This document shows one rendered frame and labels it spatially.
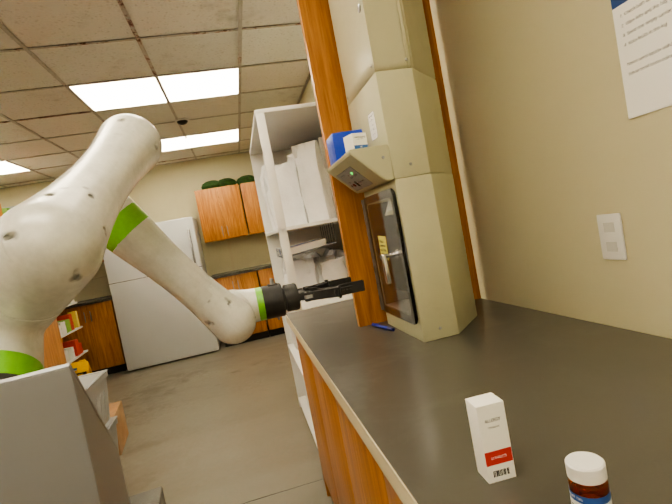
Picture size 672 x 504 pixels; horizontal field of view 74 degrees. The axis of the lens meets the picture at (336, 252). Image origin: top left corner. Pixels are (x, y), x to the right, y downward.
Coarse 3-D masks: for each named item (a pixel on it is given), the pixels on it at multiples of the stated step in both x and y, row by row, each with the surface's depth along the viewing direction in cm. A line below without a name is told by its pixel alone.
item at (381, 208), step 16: (384, 192) 132; (368, 208) 151; (384, 208) 135; (384, 224) 138; (400, 240) 127; (400, 256) 130; (400, 272) 132; (384, 288) 151; (400, 288) 135; (384, 304) 155; (400, 304) 138; (416, 320) 128
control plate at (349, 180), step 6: (348, 168) 135; (342, 174) 145; (348, 174) 141; (354, 174) 137; (360, 174) 134; (342, 180) 151; (348, 180) 147; (354, 180) 143; (366, 180) 135; (354, 186) 149; (360, 186) 145; (366, 186) 141
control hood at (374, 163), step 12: (348, 156) 126; (360, 156) 123; (372, 156) 124; (384, 156) 125; (336, 168) 143; (360, 168) 129; (372, 168) 124; (384, 168) 125; (372, 180) 132; (384, 180) 126; (360, 192) 153
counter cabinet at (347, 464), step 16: (304, 352) 194; (304, 368) 210; (320, 384) 160; (320, 400) 170; (336, 400) 129; (320, 416) 182; (336, 416) 136; (320, 432) 195; (336, 432) 143; (352, 432) 113; (320, 448) 210; (336, 448) 151; (352, 448) 118; (336, 464) 161; (352, 464) 124; (368, 464) 101; (336, 480) 171; (352, 480) 130; (368, 480) 105; (384, 480) 88; (336, 496) 182; (352, 496) 136; (368, 496) 109; (384, 496) 91
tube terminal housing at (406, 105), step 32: (384, 96) 125; (416, 96) 127; (352, 128) 155; (384, 128) 126; (416, 128) 127; (416, 160) 127; (448, 160) 143; (416, 192) 127; (448, 192) 139; (416, 224) 127; (448, 224) 135; (416, 256) 127; (448, 256) 131; (416, 288) 127; (448, 288) 129; (448, 320) 130
